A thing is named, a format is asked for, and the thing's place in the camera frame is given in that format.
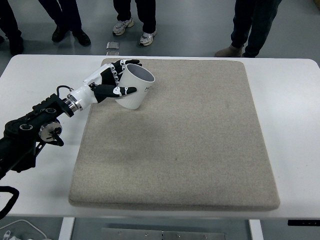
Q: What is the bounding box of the white table leg right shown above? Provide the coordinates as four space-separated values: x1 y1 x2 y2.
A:
248 219 264 240

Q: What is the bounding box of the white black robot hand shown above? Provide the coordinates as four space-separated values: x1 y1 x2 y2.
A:
64 59 142 112

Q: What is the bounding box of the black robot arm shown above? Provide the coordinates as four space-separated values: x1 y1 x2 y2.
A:
0 85 74 178

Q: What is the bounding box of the white ribbed cup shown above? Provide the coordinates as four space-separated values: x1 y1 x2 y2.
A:
115 63 156 111

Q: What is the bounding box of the person at left edge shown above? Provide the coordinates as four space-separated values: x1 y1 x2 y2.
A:
0 0 24 56

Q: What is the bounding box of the person in tan boots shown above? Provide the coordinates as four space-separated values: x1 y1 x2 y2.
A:
214 0 281 58

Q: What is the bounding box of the person in black shoes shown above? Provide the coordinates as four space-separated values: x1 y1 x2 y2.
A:
38 0 91 47

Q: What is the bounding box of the beige felt mat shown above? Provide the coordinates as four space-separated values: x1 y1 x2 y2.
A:
69 59 280 212

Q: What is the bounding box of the white table leg left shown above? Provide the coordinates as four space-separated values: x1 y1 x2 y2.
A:
58 217 75 240

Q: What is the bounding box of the white table leg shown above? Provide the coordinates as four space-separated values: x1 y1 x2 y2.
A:
248 219 264 240
58 217 75 240

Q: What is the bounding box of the person in white sneakers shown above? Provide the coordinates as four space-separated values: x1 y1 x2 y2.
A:
111 0 158 47

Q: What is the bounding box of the black table control panel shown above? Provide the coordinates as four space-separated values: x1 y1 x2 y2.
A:
287 219 320 227

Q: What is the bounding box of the white cable on floor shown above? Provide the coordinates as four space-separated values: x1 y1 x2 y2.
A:
0 219 48 240

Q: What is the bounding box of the silver floor socket cover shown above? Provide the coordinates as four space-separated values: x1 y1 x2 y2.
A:
106 41 120 56

